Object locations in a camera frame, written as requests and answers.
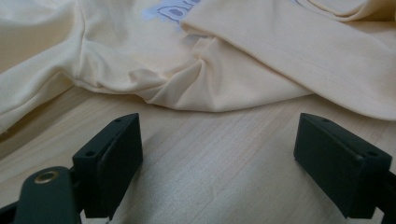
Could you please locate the cream yellow shirt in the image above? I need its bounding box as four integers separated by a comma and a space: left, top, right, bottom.
0, 0, 396, 136

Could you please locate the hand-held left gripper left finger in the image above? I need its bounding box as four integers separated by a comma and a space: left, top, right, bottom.
71, 112, 145, 220

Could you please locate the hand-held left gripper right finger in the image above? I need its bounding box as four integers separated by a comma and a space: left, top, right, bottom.
292, 112, 393, 220

